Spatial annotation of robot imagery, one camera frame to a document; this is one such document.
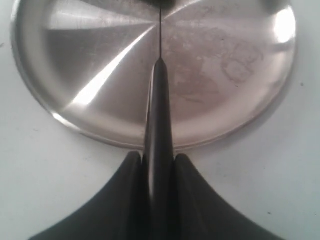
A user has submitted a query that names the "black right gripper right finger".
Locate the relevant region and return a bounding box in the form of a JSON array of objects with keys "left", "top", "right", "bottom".
[{"left": 174, "top": 154, "right": 279, "bottom": 240}]

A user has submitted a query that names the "round steel plate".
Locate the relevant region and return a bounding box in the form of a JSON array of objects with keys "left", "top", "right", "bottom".
[{"left": 11, "top": 0, "right": 297, "bottom": 150}]

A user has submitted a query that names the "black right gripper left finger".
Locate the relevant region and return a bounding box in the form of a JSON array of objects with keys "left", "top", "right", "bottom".
[{"left": 32, "top": 151, "right": 149, "bottom": 240}]

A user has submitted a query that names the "black handled knife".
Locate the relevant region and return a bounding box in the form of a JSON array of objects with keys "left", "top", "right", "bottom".
[{"left": 143, "top": 0, "right": 176, "bottom": 240}]

